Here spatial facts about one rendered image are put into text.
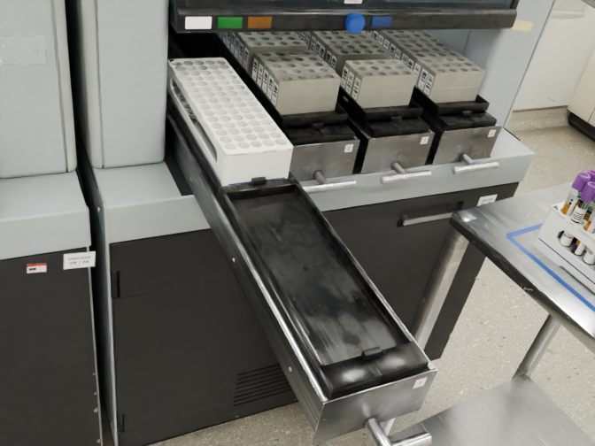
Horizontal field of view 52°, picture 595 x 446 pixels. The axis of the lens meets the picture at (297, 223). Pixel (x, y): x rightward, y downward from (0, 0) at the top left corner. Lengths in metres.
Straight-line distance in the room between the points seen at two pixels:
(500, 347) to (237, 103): 1.26
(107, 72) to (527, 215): 0.63
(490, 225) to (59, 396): 0.79
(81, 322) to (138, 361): 0.16
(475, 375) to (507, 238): 1.00
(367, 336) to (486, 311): 1.37
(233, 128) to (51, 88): 0.25
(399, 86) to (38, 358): 0.76
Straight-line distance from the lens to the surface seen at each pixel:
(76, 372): 1.16
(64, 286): 1.00
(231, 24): 0.90
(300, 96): 1.01
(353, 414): 0.65
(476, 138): 1.18
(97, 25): 0.89
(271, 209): 0.82
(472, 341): 1.92
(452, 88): 1.18
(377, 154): 1.05
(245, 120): 0.89
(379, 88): 1.09
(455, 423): 1.33
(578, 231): 0.83
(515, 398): 1.43
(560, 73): 3.28
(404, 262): 1.29
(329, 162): 1.01
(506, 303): 2.10
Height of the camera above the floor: 1.29
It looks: 37 degrees down
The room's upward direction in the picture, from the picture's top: 11 degrees clockwise
